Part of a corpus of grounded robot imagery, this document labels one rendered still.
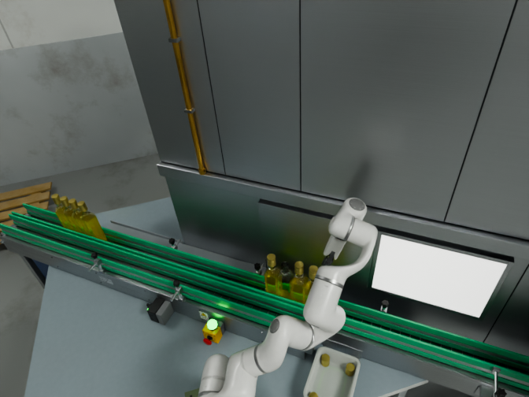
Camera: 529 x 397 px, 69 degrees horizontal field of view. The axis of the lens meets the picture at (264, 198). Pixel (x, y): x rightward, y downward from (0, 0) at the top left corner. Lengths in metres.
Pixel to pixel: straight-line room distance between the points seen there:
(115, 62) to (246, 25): 2.91
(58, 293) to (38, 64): 2.42
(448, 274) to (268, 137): 0.81
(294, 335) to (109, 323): 1.11
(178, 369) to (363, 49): 1.41
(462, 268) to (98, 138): 3.69
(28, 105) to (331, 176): 3.43
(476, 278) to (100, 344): 1.57
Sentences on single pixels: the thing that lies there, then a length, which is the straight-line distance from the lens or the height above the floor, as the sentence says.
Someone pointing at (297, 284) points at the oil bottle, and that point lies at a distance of 1.57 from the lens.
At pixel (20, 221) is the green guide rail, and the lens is 2.52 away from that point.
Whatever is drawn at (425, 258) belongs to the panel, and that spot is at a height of 1.24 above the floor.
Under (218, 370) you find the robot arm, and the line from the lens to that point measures 1.32.
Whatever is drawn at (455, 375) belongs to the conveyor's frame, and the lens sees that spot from 1.72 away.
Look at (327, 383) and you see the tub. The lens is 1.71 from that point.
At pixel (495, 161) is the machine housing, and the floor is 1.66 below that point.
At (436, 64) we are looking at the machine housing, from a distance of 1.13.
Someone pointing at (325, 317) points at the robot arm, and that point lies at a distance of 1.12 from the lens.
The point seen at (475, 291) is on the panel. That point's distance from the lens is 1.60.
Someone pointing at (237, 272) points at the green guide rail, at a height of 0.95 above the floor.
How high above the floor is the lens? 2.33
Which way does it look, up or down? 40 degrees down
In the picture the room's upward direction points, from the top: 5 degrees counter-clockwise
